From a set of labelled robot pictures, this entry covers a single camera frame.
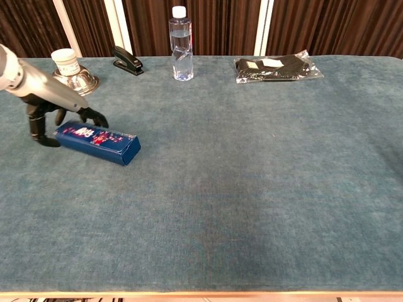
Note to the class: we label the blue printed glasses case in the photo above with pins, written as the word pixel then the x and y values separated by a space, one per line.
pixel 100 144

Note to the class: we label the teal table cloth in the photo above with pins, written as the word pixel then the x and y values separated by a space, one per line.
pixel 220 188

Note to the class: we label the clear plastic water bottle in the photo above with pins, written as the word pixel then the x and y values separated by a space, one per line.
pixel 182 47

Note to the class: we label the black garment in plastic bag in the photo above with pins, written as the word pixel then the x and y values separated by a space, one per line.
pixel 277 70

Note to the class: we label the black stapler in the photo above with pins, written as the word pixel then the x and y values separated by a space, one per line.
pixel 126 59

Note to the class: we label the dark brown pleated curtain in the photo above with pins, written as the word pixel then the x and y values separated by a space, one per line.
pixel 220 25

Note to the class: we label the stainless steel bowl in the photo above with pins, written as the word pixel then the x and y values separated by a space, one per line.
pixel 85 81

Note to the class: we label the small white plastic jar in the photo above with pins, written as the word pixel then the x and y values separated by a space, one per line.
pixel 64 61

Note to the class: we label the white frame post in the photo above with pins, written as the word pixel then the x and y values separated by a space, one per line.
pixel 67 31
pixel 118 25
pixel 264 28

